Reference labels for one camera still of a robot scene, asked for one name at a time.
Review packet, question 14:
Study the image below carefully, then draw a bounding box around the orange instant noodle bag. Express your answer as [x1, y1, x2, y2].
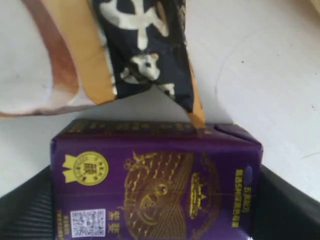
[0, 0, 205, 128]

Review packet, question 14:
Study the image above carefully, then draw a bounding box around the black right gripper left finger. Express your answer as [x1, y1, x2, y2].
[0, 166, 53, 240]

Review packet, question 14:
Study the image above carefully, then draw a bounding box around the purple milk carton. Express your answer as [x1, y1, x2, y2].
[50, 119, 263, 240]

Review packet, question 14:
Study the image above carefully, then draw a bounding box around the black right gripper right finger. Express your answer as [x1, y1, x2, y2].
[251, 166, 320, 240]

